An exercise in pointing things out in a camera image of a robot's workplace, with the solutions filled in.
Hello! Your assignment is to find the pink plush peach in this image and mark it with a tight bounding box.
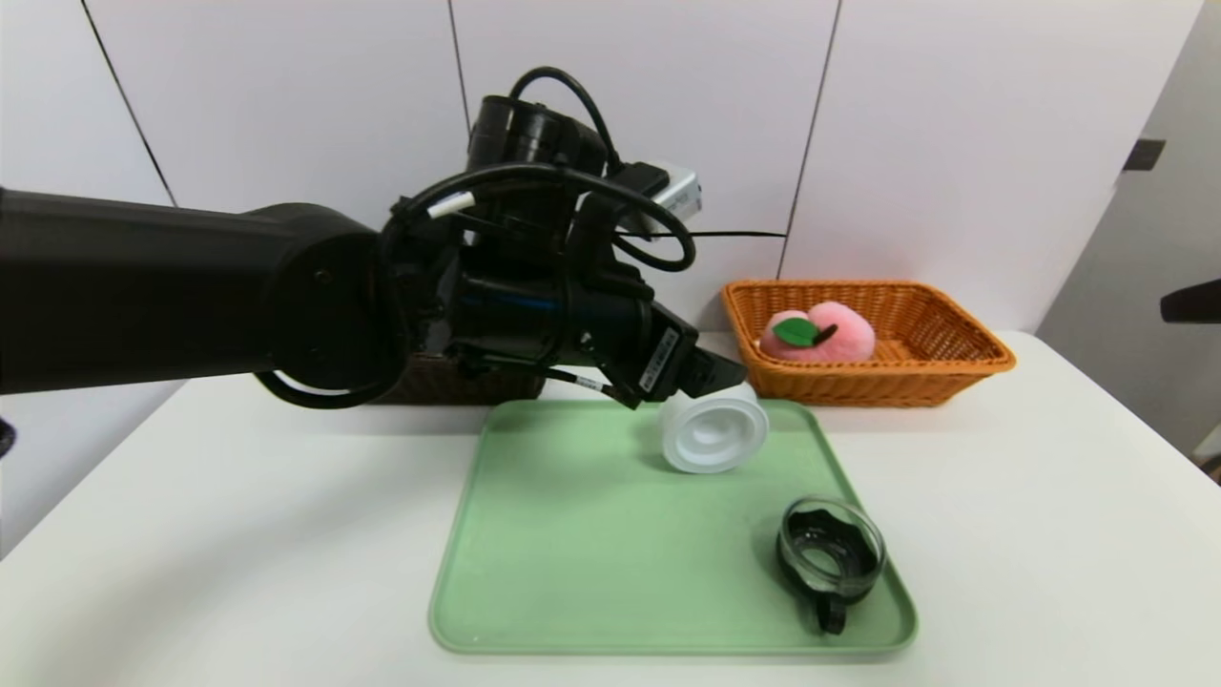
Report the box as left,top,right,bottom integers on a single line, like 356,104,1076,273
758,301,877,364

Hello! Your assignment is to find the orange wicker basket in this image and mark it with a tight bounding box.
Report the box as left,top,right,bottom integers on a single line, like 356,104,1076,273
720,279,1018,409

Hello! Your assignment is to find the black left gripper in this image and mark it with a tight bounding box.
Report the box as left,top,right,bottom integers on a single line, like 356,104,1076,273
561,280,748,411

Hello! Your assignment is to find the dark brown wicker basket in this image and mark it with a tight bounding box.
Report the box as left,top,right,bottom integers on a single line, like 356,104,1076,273
377,351,547,406

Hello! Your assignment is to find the thin black tagged cable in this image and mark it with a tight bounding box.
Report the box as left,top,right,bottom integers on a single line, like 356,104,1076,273
544,367,638,409

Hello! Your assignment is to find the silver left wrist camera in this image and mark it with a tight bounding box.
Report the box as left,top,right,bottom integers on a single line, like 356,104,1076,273
618,162,704,239

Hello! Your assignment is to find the light green plastic tray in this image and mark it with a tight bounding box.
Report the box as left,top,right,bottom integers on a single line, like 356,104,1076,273
428,399,919,657

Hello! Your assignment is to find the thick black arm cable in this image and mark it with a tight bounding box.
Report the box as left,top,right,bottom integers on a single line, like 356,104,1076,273
386,65,699,278

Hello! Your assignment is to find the white round plastic cup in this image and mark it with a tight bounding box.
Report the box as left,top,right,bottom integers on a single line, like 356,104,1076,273
658,377,771,475

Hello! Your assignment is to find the glass cup with black handle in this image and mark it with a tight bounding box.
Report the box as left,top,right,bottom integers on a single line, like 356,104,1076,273
776,496,888,636

